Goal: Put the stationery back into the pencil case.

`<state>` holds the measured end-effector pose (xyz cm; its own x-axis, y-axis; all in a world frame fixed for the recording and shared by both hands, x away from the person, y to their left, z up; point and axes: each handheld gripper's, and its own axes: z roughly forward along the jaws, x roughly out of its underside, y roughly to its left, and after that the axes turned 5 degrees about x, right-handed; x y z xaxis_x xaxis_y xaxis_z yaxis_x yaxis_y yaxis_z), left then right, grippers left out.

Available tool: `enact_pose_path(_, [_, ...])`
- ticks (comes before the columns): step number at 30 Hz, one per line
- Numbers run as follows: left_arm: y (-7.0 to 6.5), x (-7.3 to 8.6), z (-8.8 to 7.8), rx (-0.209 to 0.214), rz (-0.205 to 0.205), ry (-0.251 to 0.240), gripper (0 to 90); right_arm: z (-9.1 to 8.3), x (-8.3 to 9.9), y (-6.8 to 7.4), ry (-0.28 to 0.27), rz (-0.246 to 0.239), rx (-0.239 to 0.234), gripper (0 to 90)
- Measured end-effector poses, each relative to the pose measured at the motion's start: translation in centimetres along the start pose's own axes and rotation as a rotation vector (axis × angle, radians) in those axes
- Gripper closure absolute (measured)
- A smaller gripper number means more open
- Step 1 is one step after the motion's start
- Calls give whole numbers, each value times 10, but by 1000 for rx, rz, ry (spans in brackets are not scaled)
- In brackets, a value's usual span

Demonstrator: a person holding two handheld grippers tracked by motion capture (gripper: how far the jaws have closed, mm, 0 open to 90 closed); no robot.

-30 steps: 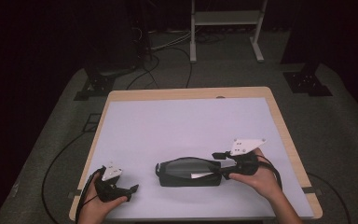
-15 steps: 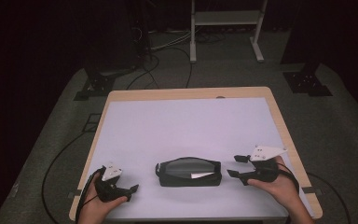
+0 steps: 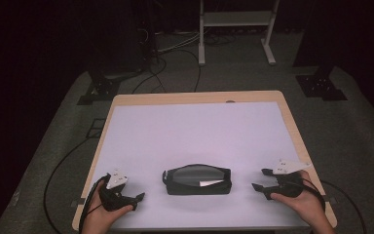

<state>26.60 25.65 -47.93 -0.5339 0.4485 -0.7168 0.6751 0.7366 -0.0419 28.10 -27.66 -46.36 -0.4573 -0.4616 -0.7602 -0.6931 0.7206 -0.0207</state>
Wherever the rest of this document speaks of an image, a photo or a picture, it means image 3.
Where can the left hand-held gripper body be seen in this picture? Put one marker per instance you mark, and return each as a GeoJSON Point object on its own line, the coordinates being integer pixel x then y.
{"type": "Point", "coordinates": [117, 198]}

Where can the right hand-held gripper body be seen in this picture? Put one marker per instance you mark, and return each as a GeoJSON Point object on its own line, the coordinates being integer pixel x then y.
{"type": "Point", "coordinates": [287, 187]}

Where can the black mesh pencil case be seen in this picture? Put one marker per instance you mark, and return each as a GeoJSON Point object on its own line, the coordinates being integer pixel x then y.
{"type": "Point", "coordinates": [175, 188]}

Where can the person's left hand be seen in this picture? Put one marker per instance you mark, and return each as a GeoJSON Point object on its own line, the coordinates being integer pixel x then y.
{"type": "Point", "coordinates": [100, 219]}

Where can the person's right hand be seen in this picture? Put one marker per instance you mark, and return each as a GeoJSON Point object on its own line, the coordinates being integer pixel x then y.
{"type": "Point", "coordinates": [305, 209]}

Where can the white table mat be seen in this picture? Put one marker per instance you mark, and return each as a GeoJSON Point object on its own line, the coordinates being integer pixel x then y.
{"type": "Point", "coordinates": [207, 130]}

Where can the black stand base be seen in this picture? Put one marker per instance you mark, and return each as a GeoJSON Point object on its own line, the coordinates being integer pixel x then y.
{"type": "Point", "coordinates": [319, 86]}
{"type": "Point", "coordinates": [102, 89]}

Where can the wooden table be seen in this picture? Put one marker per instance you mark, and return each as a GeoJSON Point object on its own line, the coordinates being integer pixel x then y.
{"type": "Point", "coordinates": [191, 97]}

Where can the white metal stand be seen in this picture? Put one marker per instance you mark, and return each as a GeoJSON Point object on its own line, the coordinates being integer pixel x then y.
{"type": "Point", "coordinates": [237, 18]}

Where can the black floor frame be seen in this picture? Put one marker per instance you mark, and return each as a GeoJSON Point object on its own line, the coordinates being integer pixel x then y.
{"type": "Point", "coordinates": [91, 128]}

